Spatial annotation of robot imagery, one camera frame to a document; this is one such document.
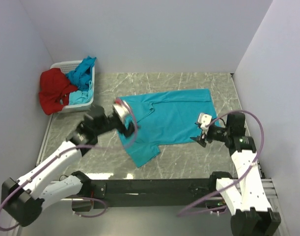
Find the teal t shirt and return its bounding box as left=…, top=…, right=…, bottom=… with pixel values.
left=122, top=88, right=217, bottom=168
left=65, top=56, right=96, bottom=105

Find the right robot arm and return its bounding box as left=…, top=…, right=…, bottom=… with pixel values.
left=192, top=112, right=281, bottom=236

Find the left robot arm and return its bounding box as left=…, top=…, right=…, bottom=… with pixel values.
left=0, top=99, right=138, bottom=231

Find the red t shirt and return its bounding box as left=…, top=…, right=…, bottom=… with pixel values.
left=39, top=68, right=78, bottom=116

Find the white laundry basket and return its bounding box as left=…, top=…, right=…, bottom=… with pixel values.
left=50, top=60, right=95, bottom=113

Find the black mounting beam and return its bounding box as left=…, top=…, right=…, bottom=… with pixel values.
left=71, top=178, right=226, bottom=212

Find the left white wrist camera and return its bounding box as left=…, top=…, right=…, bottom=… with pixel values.
left=113, top=98, right=131, bottom=124

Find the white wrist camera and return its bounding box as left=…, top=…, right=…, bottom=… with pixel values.
left=196, top=113, right=212, bottom=131
left=113, top=98, right=131, bottom=124

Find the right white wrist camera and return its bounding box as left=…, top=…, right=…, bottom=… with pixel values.
left=196, top=113, right=212, bottom=131

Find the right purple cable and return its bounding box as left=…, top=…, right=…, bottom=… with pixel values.
left=176, top=110, right=265, bottom=218

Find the purple cable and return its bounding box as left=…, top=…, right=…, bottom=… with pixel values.
left=176, top=110, right=265, bottom=218
left=0, top=98, right=141, bottom=232

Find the aluminium rail frame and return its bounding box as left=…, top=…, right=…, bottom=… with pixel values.
left=7, top=118, right=288, bottom=236

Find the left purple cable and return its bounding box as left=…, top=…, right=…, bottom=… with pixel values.
left=0, top=98, right=141, bottom=232

